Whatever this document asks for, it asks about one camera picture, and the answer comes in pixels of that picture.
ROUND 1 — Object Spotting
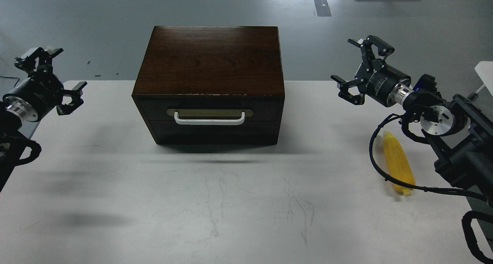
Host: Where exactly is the dark wooden drawer cabinet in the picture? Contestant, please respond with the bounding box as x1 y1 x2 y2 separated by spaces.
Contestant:
132 26 285 146

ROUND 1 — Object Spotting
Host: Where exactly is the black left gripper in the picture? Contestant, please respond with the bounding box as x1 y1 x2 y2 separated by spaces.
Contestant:
3 47 87 122

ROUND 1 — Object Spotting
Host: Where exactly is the yellow corn cob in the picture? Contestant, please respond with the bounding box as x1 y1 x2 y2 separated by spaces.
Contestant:
383 130 415 185

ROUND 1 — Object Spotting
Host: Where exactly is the black tape strip on floor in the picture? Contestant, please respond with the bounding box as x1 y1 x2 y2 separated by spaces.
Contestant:
314 0 332 17

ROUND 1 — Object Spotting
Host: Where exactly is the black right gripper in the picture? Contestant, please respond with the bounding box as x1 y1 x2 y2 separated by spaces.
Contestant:
330 35 411 106

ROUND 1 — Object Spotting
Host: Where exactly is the wooden drawer with white handle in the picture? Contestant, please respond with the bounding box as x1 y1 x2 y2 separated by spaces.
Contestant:
137 96 284 121

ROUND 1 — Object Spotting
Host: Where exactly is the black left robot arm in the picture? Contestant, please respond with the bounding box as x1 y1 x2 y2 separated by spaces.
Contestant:
0 47 87 188

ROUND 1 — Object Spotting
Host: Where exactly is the white furniture piece at right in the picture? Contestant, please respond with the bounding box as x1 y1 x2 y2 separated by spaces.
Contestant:
468 61 493 101

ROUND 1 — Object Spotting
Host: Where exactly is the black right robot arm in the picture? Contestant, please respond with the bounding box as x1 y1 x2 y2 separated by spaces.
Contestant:
331 35 492 207

